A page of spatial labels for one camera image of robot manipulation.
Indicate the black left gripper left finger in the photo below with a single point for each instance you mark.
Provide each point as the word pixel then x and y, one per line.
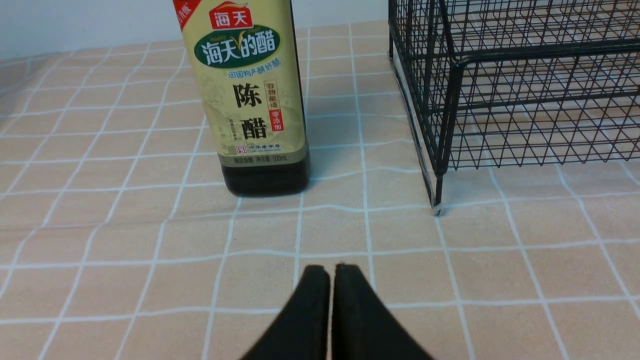
pixel 300 331

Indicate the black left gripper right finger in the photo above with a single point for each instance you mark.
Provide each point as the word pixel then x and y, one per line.
pixel 362 328

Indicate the dark vinegar bottle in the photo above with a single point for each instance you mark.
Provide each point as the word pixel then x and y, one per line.
pixel 244 57

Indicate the peach checkered tablecloth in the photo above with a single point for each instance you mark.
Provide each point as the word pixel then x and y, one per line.
pixel 120 241

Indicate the black wire mesh rack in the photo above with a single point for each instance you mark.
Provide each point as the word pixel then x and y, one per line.
pixel 493 83

